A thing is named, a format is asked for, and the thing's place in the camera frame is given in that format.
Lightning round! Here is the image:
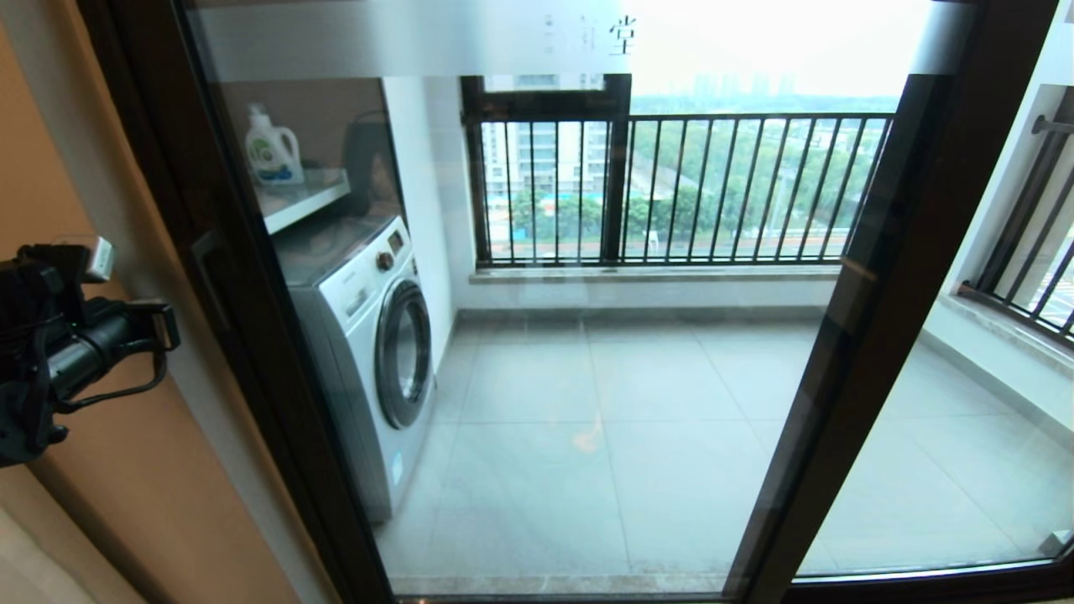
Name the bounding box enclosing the white detergent bottle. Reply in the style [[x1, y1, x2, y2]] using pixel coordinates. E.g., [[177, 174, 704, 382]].
[[244, 103, 305, 185]]

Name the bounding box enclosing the white shelf board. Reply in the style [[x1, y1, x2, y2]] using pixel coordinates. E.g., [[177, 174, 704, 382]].
[[256, 168, 352, 236]]

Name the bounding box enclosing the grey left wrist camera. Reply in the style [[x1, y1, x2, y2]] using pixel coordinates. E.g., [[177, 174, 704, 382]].
[[50, 237, 116, 283]]

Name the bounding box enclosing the dark brown glass sliding door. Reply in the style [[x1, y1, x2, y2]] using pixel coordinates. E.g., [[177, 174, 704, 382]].
[[105, 0, 1074, 604]]

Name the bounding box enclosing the brown sliding door frame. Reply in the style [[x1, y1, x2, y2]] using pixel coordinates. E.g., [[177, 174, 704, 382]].
[[723, 71, 966, 598]]

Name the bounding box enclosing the brown door handle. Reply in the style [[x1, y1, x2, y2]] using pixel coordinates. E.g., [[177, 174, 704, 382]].
[[191, 231, 234, 332]]

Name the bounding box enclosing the white front-load washing machine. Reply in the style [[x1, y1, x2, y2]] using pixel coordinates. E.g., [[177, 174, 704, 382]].
[[273, 214, 439, 523]]

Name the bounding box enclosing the white curtain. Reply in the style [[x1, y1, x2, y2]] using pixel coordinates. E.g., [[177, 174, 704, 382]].
[[0, 470, 143, 604]]

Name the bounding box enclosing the black balcony railing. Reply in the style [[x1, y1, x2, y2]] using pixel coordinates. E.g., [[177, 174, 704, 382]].
[[466, 112, 894, 268], [965, 88, 1074, 346]]

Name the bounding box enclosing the dark balcony window frame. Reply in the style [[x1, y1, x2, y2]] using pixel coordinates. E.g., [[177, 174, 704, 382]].
[[460, 74, 633, 268]]

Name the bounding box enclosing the dark brown cabinet niche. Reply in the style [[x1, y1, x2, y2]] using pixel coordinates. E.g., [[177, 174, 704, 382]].
[[220, 77, 405, 244]]

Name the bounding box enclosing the grey stone window sill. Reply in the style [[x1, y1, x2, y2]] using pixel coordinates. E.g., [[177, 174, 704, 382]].
[[923, 285, 1074, 378], [470, 263, 840, 284]]

